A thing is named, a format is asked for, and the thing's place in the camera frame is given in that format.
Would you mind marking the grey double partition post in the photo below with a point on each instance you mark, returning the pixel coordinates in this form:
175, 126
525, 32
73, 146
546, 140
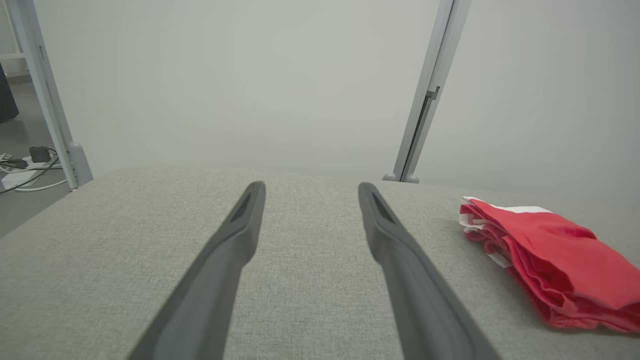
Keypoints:
435, 75

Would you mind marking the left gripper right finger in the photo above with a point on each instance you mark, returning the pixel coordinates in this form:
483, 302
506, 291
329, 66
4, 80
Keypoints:
420, 300

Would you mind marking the black power adapter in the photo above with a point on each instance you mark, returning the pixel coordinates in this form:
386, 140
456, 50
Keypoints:
40, 154

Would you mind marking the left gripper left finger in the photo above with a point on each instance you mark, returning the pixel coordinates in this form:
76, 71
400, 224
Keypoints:
210, 290

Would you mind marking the grey cylindrical post foot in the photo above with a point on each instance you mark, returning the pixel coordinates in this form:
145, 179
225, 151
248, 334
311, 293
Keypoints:
81, 165
412, 179
391, 177

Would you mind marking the red Bulls jersey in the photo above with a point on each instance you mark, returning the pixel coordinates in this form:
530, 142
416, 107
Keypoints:
560, 255

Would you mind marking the white power strip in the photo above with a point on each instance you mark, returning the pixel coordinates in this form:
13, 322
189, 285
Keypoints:
15, 179

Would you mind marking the black flat plug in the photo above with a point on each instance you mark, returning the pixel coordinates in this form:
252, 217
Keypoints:
17, 163

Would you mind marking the grey single partition post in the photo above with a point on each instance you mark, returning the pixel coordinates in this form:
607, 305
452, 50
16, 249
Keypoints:
40, 75

